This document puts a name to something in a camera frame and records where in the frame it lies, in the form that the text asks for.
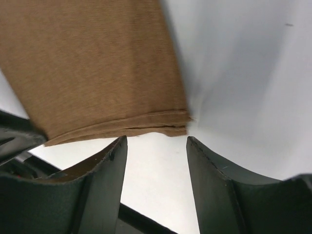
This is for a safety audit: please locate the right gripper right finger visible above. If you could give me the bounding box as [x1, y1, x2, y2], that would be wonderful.
[186, 136, 312, 234]

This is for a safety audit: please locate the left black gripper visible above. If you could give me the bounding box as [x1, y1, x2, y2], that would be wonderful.
[0, 111, 46, 165]

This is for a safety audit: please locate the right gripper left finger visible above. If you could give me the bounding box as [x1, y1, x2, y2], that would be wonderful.
[0, 136, 127, 234]

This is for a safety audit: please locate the brown cloth napkin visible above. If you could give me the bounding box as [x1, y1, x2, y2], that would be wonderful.
[0, 0, 191, 146]

